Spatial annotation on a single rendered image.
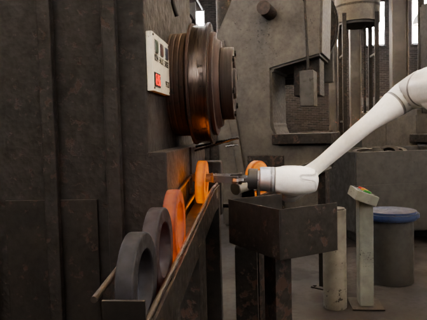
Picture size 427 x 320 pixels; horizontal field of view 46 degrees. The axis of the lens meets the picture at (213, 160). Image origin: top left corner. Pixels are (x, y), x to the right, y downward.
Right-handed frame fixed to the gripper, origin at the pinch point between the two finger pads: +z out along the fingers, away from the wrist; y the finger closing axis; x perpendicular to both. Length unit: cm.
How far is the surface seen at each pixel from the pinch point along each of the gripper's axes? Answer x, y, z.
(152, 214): 0, -77, 1
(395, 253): -53, 114, -99
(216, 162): 2.8, 36.7, -1.6
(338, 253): -44, 75, -61
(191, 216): -12.4, -11.0, 2.3
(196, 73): 36.8, -5.2, 2.3
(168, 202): 0, -61, 1
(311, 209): -4, -42, -35
